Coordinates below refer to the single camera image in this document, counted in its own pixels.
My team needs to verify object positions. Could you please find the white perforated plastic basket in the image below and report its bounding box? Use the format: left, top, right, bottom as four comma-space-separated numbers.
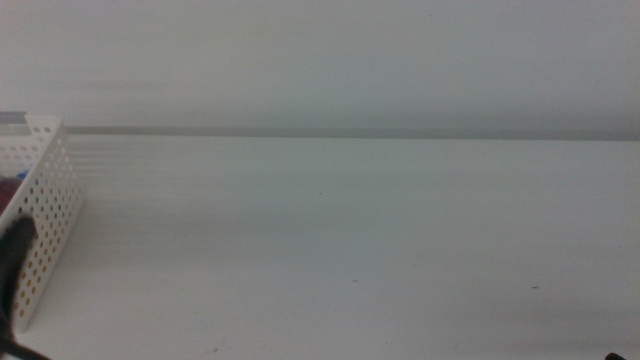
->
0, 113, 86, 334

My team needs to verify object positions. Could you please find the red cola can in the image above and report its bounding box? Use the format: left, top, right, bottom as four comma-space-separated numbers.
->
0, 178, 24, 217

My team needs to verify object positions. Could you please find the grey metal rail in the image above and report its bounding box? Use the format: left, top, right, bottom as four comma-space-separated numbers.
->
0, 110, 29, 137

